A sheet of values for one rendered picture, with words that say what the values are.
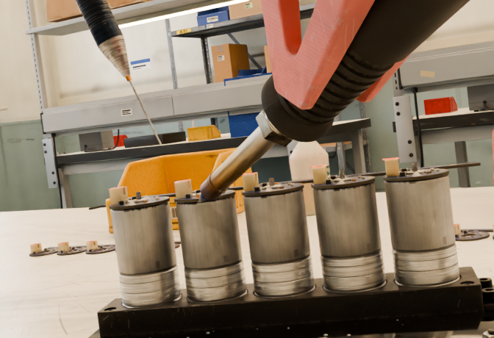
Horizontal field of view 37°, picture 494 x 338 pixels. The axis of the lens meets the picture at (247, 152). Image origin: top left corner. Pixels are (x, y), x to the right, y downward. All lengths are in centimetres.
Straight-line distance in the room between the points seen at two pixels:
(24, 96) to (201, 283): 602
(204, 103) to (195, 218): 272
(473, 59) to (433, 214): 229
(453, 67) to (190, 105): 109
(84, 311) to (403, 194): 20
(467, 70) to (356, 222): 230
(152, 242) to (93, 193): 605
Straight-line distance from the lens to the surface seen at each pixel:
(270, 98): 22
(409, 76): 263
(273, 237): 29
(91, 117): 339
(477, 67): 257
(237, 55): 509
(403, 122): 267
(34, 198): 627
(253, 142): 25
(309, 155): 62
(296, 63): 20
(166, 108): 312
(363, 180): 28
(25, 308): 44
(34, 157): 629
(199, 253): 29
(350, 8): 18
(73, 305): 42
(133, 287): 30
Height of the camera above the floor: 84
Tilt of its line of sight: 3 degrees down
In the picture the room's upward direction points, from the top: 7 degrees counter-clockwise
